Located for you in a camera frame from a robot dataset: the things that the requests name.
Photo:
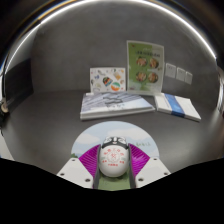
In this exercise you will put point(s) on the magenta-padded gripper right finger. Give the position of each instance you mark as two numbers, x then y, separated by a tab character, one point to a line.
151	170

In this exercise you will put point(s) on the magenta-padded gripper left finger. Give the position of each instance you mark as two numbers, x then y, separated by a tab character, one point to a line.
75	171

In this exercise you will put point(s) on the white mouse with red print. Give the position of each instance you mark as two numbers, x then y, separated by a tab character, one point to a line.
113	161

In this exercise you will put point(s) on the round landscape print mouse pad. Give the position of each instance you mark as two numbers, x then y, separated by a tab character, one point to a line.
116	128

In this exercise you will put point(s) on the white book with blue band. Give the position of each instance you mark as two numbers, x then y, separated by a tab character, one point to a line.
186	108

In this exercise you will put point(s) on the grey and white flat book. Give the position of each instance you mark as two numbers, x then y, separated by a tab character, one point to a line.
113	105

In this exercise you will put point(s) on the white card with colourful prints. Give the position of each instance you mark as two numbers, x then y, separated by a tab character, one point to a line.
107	80

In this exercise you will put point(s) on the green picture book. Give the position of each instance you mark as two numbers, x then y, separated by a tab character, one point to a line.
145	68

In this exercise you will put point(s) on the curved white ceiling light strip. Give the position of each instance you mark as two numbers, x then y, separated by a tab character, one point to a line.
186	24

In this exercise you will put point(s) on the group of white wall papers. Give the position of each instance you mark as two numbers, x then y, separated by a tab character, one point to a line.
180	73

